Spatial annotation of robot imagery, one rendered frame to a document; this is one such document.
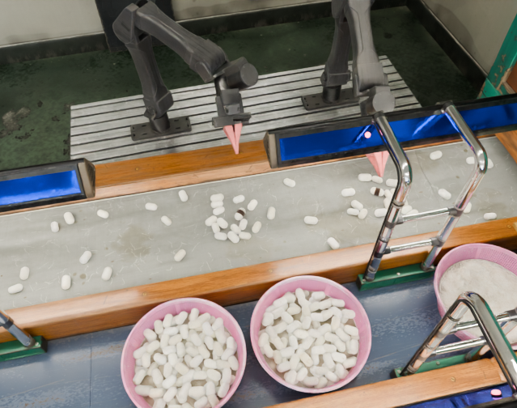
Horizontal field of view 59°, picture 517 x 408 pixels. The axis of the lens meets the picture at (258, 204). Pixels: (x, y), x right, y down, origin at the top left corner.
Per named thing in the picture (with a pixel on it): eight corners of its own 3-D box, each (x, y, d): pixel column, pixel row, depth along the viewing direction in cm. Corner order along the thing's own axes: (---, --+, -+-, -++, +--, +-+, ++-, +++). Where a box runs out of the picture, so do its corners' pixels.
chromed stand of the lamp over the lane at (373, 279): (336, 231, 128) (364, 108, 92) (404, 218, 130) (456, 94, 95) (358, 291, 117) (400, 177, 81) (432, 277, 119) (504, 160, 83)
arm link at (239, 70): (265, 74, 117) (239, 32, 112) (247, 92, 113) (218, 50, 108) (237, 86, 126) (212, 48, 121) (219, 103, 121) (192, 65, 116)
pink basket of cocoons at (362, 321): (230, 328, 111) (227, 312, 103) (317, 275, 120) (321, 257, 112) (294, 429, 97) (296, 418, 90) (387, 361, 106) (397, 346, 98)
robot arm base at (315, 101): (364, 83, 155) (356, 70, 159) (307, 92, 153) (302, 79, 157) (360, 101, 162) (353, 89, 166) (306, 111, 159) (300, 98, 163)
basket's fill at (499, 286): (418, 276, 118) (424, 265, 114) (497, 261, 121) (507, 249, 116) (458, 361, 105) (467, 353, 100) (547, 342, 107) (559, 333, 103)
